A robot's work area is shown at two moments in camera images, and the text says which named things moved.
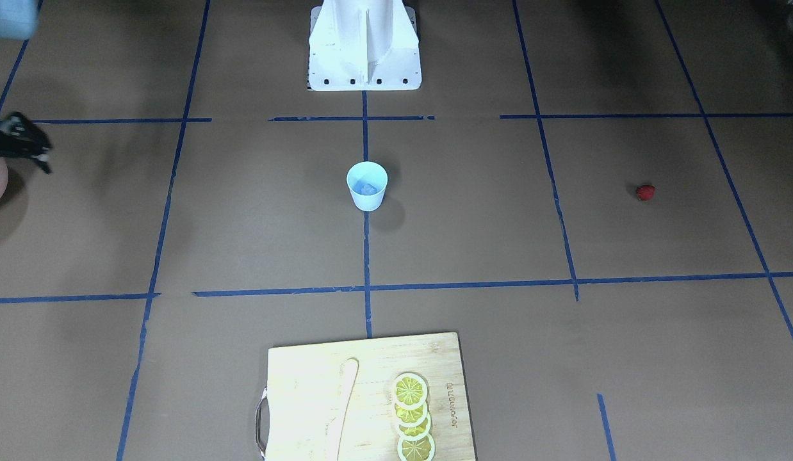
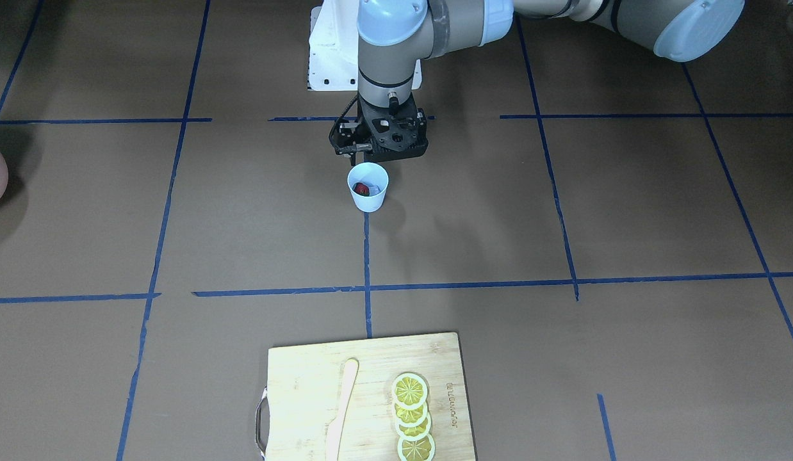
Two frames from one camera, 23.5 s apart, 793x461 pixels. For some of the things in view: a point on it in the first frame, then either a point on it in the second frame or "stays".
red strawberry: x=645 y=192 -> x=361 y=189
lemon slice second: x=410 y=417 stays
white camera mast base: x=364 y=45 stays
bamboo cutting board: x=296 y=410 stays
